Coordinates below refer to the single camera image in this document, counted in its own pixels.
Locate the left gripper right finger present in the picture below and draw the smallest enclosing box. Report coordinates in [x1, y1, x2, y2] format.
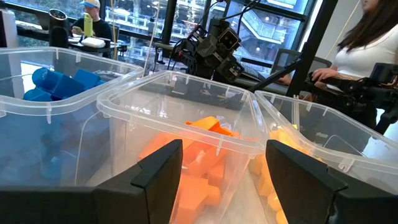
[266, 139, 348, 224]

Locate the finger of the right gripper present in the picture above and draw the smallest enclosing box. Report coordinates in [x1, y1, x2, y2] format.
[186, 24, 208, 47]
[222, 55, 246, 82]

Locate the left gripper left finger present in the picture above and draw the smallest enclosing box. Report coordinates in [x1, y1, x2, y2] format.
[95, 139, 183, 224]

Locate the clear plastic bin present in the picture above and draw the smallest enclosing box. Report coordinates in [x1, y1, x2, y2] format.
[96, 70, 270, 224]
[248, 90, 398, 224]
[0, 46, 146, 187]

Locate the person's hand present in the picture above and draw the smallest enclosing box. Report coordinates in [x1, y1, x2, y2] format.
[312, 67, 343, 82]

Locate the person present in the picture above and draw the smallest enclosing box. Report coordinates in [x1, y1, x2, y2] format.
[70, 0, 113, 41]
[278, 0, 398, 94]

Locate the white pouch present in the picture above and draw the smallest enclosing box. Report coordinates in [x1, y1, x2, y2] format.
[80, 37, 106, 49]

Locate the green bottle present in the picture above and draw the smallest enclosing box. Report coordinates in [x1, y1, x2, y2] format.
[83, 12, 94, 38]

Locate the black cylinder device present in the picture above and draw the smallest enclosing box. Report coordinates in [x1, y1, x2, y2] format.
[48, 8, 70, 49]

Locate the dark background desk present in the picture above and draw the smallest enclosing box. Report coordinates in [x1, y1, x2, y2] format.
[17, 24, 128, 54]

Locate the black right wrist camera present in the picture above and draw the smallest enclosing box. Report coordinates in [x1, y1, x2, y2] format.
[216, 27, 243, 52]

